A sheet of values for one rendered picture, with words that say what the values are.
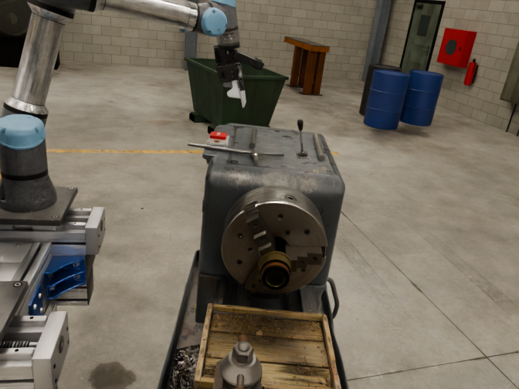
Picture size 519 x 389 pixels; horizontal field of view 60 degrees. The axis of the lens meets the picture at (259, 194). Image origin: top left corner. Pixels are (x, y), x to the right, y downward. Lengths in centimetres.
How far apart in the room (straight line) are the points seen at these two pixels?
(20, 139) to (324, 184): 87
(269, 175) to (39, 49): 74
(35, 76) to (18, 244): 46
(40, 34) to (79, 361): 167
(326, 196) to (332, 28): 1099
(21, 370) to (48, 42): 84
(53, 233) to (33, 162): 20
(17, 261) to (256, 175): 71
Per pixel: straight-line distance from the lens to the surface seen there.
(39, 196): 137
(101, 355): 257
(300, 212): 128
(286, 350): 130
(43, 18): 140
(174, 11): 132
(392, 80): 757
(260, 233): 126
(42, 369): 97
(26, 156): 131
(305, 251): 131
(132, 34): 1114
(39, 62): 141
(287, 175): 144
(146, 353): 255
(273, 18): 1171
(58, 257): 140
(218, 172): 143
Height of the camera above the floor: 176
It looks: 24 degrees down
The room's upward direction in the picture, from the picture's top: 7 degrees clockwise
